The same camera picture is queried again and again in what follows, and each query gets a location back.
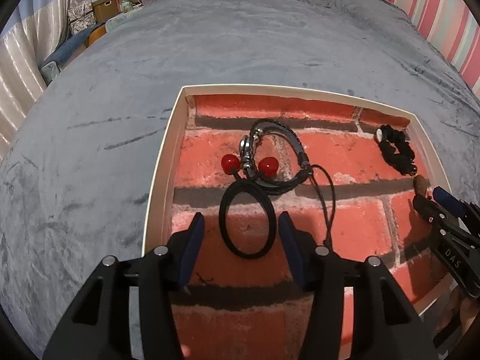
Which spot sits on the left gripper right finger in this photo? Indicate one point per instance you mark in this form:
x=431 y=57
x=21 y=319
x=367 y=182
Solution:
x=385 y=323

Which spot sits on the brick-pattern jewelry tray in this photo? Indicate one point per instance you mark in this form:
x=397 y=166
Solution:
x=234 y=308

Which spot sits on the black tie with red cherries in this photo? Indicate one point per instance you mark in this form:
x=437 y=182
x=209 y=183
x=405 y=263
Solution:
x=244 y=192

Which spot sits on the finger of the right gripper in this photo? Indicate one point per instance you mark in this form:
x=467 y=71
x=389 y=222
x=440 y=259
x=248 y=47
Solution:
x=433 y=213
x=468 y=213

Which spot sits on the blue cushioned bedside bench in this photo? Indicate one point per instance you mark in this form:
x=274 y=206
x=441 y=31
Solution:
x=57 y=61

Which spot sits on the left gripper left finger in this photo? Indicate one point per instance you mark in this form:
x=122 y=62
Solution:
x=96 y=324

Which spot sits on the person's right hand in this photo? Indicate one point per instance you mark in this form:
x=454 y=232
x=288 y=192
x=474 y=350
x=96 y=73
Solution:
x=458 y=303

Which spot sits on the cream pleated curtain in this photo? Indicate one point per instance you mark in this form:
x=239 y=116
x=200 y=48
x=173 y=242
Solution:
x=23 y=46

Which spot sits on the black beaded scrunchie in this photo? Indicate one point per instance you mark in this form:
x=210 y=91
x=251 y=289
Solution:
x=396 y=150

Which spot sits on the grey plush bed blanket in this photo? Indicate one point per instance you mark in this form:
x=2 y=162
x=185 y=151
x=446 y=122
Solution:
x=75 y=182

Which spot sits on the brown cardboard storage box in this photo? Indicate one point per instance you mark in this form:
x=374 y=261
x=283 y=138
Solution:
x=105 y=10

